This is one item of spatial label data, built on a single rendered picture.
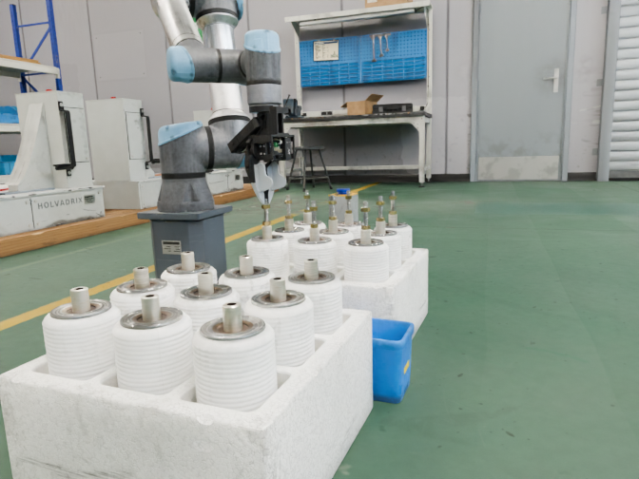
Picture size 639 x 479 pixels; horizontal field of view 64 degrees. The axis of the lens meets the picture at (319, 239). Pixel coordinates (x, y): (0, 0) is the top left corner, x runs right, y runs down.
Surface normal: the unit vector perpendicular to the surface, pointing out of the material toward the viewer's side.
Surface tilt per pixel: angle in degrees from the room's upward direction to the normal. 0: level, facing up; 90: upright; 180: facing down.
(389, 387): 92
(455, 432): 0
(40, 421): 90
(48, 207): 90
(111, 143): 90
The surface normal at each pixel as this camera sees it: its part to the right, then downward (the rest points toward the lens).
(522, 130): -0.32, 0.18
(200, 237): 0.45, 0.15
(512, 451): -0.04, -0.98
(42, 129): 0.95, 0.03
